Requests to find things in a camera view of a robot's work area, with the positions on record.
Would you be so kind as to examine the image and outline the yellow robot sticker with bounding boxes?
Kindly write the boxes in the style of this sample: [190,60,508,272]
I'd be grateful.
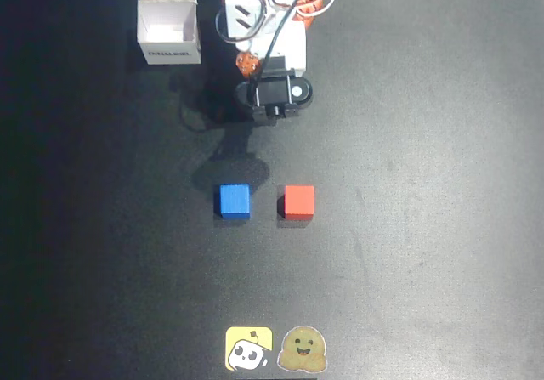
[224,326,274,371]

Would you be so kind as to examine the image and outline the blue cube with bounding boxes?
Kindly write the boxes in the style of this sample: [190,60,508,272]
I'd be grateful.
[218,184,251,220]

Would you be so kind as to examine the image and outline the hugging face emoji sticker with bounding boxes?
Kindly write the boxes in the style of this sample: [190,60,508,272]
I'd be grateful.
[276,325,328,373]

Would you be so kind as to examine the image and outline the white cardboard box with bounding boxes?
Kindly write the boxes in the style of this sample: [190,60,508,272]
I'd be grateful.
[136,0,202,66]

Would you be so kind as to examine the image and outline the red cube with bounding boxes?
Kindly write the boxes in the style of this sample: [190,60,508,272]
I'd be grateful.
[278,184,316,222]

